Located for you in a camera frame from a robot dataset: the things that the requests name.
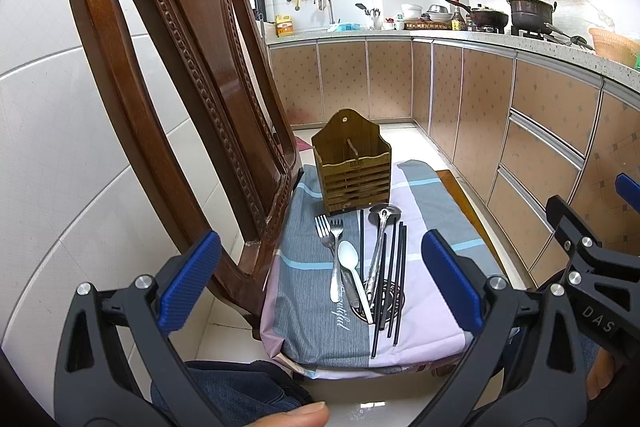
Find black frying pan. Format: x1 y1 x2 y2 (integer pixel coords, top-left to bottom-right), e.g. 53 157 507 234
447 0 509 31

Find kitchen counter with cabinets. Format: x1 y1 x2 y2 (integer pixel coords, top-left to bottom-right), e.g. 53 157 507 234
268 31 639 283

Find blue jeans leg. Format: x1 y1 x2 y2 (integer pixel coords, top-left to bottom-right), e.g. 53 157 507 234
181 360 315 426

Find dark cooking pot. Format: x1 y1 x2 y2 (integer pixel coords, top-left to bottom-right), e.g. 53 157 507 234
506 0 558 36

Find steel fork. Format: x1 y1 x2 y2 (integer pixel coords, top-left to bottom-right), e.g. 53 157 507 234
314 215 359 309
329 219 344 303

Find person's right hand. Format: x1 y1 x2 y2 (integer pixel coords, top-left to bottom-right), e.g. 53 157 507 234
587 349 615 400

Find white plastic spoon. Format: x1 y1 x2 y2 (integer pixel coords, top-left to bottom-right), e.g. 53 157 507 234
338 241 373 325

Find grey pink striped cloth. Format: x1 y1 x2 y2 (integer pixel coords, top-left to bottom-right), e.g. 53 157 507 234
260 160 502 379

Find stacked white bowls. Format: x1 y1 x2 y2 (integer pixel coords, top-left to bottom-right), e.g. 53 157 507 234
426 4 452 23

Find steel ladle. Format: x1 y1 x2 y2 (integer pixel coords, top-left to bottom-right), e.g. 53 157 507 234
366 202 401 303

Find black chopstick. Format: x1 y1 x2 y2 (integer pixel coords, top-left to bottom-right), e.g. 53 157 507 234
393 222 408 347
371 233 387 359
387 221 405 338
378 222 397 331

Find yellow box on counter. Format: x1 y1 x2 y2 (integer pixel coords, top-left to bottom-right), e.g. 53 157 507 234
274 15 294 38

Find carved brown wooden chair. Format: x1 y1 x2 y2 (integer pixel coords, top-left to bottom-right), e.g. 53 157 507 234
60 0 507 383

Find chrome kitchen faucet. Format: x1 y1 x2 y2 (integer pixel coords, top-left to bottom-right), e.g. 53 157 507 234
314 0 335 25

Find woven straw basket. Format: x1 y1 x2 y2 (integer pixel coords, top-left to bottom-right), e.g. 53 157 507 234
589 28 640 68

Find person's left hand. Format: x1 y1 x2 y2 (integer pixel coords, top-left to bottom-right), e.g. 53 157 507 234
247 401 330 427

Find brown wooden utensil holder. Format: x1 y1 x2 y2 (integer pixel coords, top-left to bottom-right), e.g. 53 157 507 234
311 108 392 215

